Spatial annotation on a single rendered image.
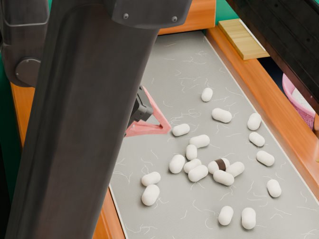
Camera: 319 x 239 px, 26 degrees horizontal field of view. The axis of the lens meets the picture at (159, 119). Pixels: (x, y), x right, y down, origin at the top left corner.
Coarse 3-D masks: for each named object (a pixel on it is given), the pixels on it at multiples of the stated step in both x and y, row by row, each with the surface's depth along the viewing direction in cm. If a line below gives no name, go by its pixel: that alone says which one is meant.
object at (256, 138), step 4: (252, 132) 117; (252, 136) 116; (256, 136) 116; (260, 136) 116; (252, 140) 116; (256, 140) 115; (260, 140) 115; (264, 140) 116; (256, 144) 116; (260, 144) 115
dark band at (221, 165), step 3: (216, 159) 110; (219, 159) 110; (222, 159) 110; (216, 162) 109; (219, 162) 110; (222, 162) 110; (219, 165) 109; (222, 165) 109; (219, 168) 109; (222, 168) 109; (225, 168) 110
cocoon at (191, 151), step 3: (186, 147) 114; (189, 147) 113; (192, 147) 113; (195, 147) 114; (186, 150) 114; (189, 150) 113; (192, 150) 113; (195, 150) 113; (186, 153) 113; (189, 153) 112; (192, 153) 112; (195, 153) 112; (189, 156) 112; (192, 156) 112; (195, 156) 112; (189, 159) 113; (192, 159) 112
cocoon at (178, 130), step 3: (177, 126) 118; (180, 126) 118; (183, 126) 118; (186, 126) 118; (174, 129) 118; (177, 129) 118; (180, 129) 118; (183, 129) 118; (186, 129) 118; (189, 129) 119; (174, 132) 118; (177, 132) 118; (180, 132) 118; (183, 132) 118; (186, 132) 118; (177, 135) 118; (180, 135) 118
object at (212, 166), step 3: (225, 159) 110; (210, 162) 110; (213, 162) 110; (225, 162) 110; (228, 162) 110; (210, 165) 109; (213, 165) 109; (216, 165) 109; (225, 165) 110; (228, 165) 110; (210, 168) 109; (213, 168) 109; (216, 168) 109; (210, 171) 109; (213, 171) 109; (213, 174) 110
